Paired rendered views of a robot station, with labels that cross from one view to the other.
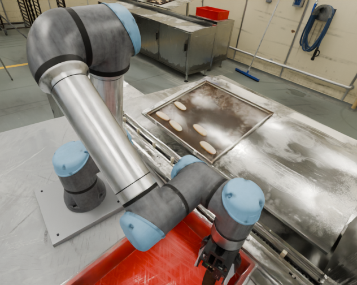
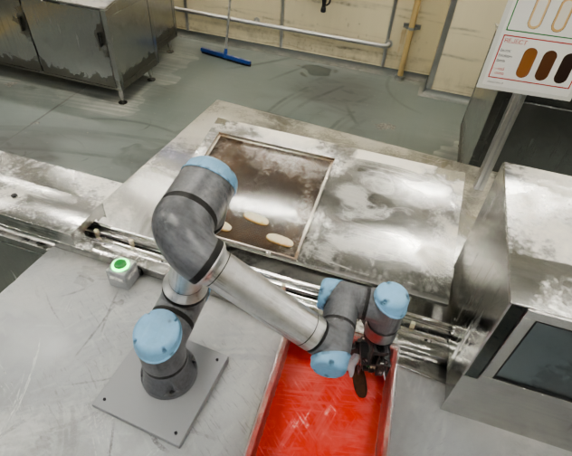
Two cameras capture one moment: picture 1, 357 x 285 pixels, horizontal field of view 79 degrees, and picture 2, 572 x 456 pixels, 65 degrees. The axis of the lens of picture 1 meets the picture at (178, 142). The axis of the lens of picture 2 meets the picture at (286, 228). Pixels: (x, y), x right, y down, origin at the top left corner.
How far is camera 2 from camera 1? 0.60 m
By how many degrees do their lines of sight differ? 22
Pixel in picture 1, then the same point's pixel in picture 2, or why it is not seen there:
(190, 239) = not seen: hidden behind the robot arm
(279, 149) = (361, 209)
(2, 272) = not seen: outside the picture
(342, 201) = (442, 246)
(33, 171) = (58, 382)
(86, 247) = (216, 427)
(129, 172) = (309, 321)
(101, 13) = (212, 183)
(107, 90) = not seen: hidden behind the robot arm
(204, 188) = (357, 304)
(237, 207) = (395, 308)
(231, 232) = (391, 328)
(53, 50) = (207, 246)
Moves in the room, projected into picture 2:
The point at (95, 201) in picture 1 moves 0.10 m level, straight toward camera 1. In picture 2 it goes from (194, 372) to (223, 393)
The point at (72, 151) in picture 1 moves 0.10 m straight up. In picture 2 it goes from (157, 327) to (151, 301)
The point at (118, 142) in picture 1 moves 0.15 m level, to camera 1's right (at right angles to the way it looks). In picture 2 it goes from (290, 301) to (355, 277)
